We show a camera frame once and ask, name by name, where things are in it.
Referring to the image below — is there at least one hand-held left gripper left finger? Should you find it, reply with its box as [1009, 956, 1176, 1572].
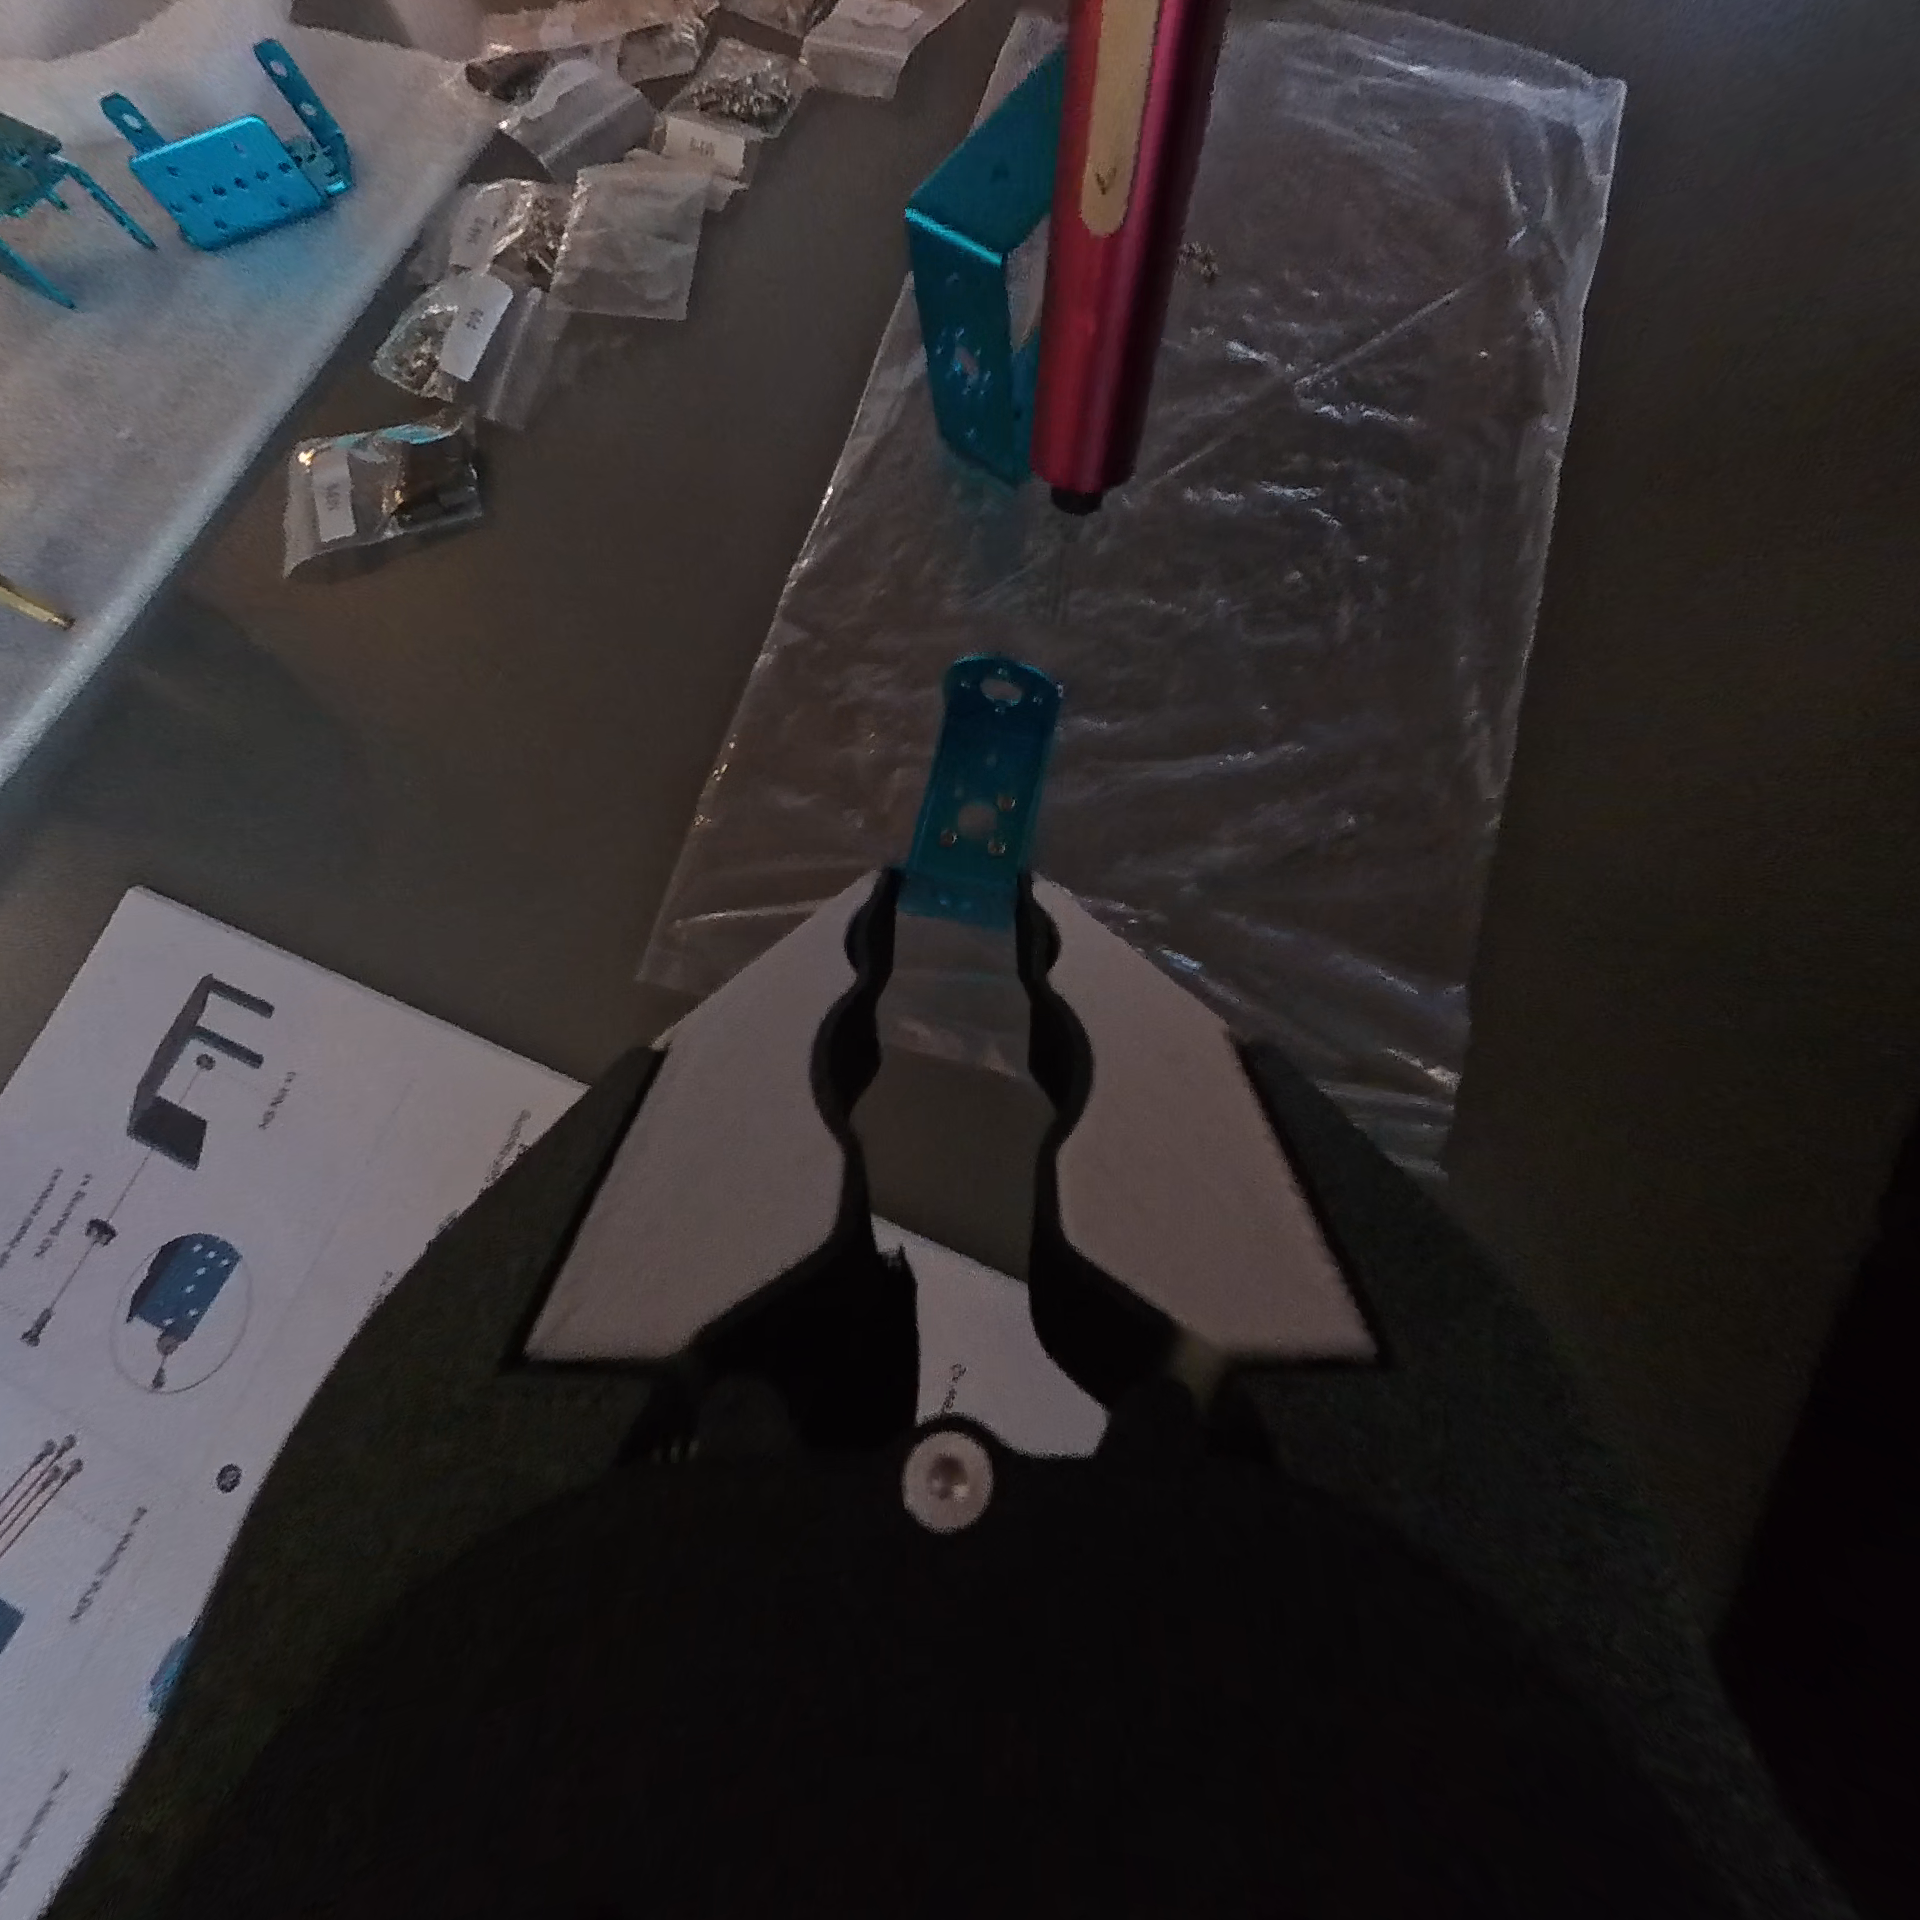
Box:
[521, 873, 905, 1369]

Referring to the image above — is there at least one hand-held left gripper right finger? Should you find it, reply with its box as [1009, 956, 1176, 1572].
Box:
[1018, 873, 1383, 1369]

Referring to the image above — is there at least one small blue servo bracket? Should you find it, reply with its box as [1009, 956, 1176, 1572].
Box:
[896, 651, 1067, 928]

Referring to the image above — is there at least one red electric screwdriver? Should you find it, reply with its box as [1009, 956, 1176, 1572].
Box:
[1032, 0, 1232, 521]

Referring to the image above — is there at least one white instruction booklet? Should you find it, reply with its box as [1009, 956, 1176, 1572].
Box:
[0, 885, 1115, 1761]

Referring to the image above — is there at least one clear plastic bag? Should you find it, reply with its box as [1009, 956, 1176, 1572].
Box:
[636, 16, 1633, 1181]

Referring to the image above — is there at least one pile of small screw bags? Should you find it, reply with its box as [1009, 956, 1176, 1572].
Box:
[287, 0, 970, 576]

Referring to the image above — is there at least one white foam board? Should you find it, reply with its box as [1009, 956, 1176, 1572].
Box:
[0, 0, 505, 784]

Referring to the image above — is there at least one blue long U bracket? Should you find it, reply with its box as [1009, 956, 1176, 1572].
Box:
[904, 59, 1077, 485]

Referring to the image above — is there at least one blue perforated bent bracket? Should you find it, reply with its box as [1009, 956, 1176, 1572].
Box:
[101, 37, 362, 251]

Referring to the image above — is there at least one blue perforated flat bracket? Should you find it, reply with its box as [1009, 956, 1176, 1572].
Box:
[0, 112, 161, 314]

